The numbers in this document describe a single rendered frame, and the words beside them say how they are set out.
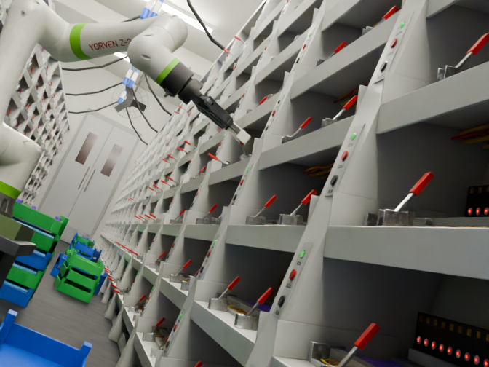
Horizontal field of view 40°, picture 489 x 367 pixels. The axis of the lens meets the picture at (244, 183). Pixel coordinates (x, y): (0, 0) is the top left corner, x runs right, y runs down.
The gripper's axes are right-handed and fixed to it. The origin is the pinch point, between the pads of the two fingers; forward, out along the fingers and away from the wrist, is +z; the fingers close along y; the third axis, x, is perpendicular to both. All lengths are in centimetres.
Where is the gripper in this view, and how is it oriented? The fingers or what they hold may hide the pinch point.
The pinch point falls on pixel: (238, 133)
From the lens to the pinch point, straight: 196.2
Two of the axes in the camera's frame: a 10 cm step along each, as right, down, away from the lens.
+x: 6.2, -7.6, 2.0
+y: 2.3, -0.6, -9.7
